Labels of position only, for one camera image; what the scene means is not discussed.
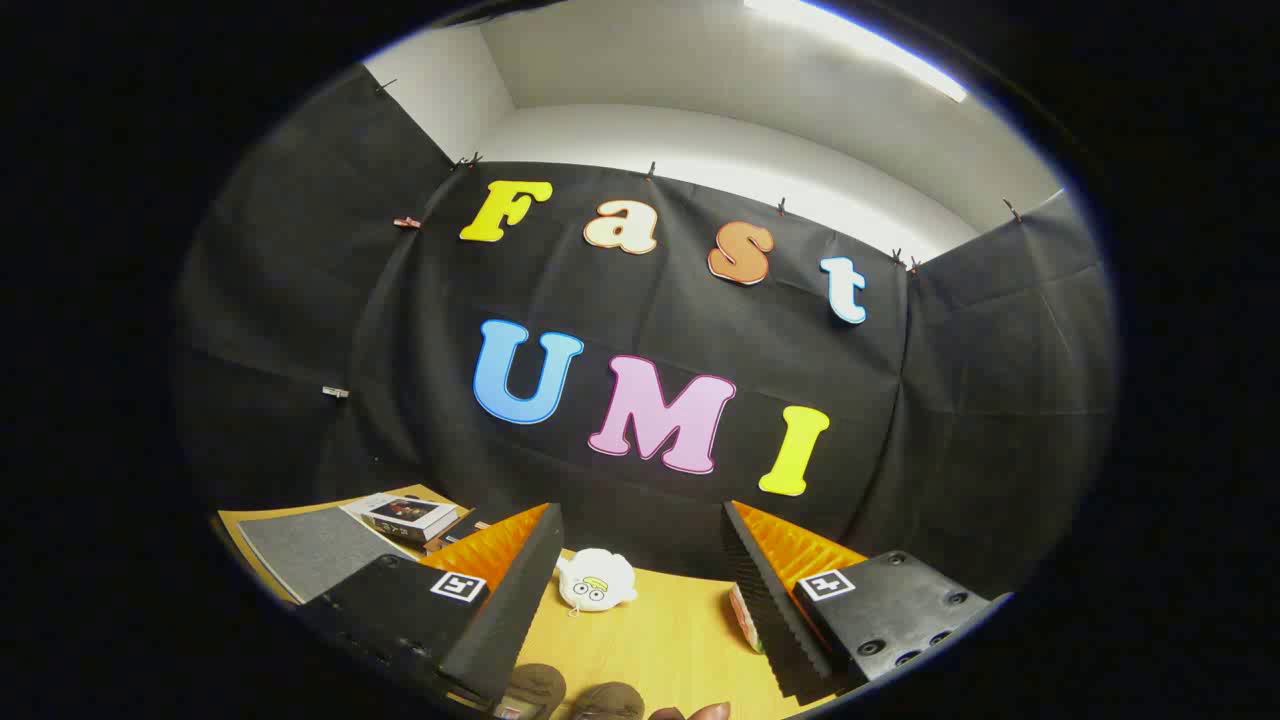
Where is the watermelon slice plush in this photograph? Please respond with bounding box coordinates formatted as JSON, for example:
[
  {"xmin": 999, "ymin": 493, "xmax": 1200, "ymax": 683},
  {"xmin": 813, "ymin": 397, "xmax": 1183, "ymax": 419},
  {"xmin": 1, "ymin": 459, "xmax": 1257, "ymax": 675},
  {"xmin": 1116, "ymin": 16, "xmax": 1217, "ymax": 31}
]
[{"xmin": 729, "ymin": 584, "xmax": 767, "ymax": 654}]

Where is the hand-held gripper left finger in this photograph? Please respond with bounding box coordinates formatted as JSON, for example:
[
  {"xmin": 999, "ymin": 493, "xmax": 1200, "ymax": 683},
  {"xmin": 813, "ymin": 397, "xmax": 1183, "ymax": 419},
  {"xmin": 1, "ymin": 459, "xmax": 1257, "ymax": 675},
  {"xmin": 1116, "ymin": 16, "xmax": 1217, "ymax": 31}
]
[{"xmin": 298, "ymin": 502, "xmax": 566, "ymax": 708}]

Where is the white portrait book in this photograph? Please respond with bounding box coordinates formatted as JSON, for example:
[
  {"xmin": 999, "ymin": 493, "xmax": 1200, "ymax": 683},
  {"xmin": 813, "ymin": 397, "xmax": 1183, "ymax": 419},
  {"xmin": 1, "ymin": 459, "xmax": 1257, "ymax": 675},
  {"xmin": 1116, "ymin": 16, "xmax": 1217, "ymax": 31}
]
[{"xmin": 340, "ymin": 493, "xmax": 461, "ymax": 543}]

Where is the brown fuzzy shoe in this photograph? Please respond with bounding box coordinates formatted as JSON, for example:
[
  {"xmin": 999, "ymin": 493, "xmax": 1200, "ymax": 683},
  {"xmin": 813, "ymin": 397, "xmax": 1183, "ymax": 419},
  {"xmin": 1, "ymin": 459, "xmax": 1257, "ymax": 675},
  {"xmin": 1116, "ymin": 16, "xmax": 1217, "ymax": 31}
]
[
  {"xmin": 572, "ymin": 682, "xmax": 646, "ymax": 720},
  {"xmin": 497, "ymin": 663, "xmax": 568, "ymax": 720}
]

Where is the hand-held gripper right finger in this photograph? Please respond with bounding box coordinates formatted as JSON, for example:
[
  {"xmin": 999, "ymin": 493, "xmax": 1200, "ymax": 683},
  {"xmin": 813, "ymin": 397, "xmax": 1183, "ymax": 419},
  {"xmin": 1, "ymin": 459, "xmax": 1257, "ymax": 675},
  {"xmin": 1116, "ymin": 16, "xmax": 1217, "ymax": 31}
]
[{"xmin": 720, "ymin": 498, "xmax": 1013, "ymax": 703}]

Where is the white plush toy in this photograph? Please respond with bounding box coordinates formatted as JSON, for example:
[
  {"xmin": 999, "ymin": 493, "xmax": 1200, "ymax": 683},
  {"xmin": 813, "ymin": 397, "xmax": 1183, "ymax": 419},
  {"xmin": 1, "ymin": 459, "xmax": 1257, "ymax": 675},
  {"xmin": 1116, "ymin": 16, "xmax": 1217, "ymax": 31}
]
[{"xmin": 555, "ymin": 547, "xmax": 639, "ymax": 616}]

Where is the black backdrop cloth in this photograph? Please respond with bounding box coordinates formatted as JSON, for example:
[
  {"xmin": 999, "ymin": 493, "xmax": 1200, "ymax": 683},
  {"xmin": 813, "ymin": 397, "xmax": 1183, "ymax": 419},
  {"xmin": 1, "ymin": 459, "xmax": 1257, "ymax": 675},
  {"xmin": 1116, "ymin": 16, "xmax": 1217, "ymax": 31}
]
[{"xmin": 172, "ymin": 62, "xmax": 1119, "ymax": 601}]

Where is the beige fabric storage box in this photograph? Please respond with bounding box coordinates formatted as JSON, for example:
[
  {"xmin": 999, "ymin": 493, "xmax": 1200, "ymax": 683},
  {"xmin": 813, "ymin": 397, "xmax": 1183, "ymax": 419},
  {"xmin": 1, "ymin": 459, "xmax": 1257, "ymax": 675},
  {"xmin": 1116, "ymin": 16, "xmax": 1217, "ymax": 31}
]
[{"xmin": 235, "ymin": 503, "xmax": 419, "ymax": 606}]

